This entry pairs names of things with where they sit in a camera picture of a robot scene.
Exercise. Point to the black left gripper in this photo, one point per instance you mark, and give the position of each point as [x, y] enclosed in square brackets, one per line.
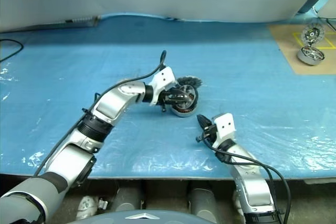
[166, 100]

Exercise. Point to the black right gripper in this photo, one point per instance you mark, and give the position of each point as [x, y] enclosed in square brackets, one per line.
[208, 133]

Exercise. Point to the silver motor housing copper windings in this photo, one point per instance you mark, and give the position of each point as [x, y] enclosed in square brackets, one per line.
[185, 112]

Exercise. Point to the black finned gear part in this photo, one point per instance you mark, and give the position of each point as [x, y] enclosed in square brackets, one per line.
[190, 81]

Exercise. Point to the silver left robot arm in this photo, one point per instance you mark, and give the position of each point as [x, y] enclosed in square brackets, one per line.
[107, 106]

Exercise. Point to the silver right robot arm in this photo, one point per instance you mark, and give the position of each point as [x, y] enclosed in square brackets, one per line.
[249, 182]

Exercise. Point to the spare silver motor housing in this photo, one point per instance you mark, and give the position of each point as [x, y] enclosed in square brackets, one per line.
[309, 57]

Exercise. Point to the round grey patterned plate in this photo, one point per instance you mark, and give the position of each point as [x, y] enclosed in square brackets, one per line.
[313, 33]

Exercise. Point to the gray rounded cylinder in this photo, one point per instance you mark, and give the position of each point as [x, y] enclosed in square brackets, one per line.
[202, 200]
[128, 195]

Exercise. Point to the blue table mat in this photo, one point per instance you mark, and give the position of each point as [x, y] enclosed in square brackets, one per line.
[78, 64]

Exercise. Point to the brown cardboard mat yellow tape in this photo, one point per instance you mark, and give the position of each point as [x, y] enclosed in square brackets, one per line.
[288, 51]

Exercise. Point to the gray robot torso cover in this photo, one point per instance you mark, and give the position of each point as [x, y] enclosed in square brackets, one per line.
[141, 217]

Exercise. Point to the white rounded object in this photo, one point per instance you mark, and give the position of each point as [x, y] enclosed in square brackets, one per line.
[88, 205]

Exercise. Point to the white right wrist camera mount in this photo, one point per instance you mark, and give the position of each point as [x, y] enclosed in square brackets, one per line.
[225, 127]

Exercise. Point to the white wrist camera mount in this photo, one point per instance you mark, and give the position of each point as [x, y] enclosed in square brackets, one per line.
[164, 77]
[225, 127]

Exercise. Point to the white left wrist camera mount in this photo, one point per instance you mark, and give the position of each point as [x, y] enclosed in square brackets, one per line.
[164, 77]

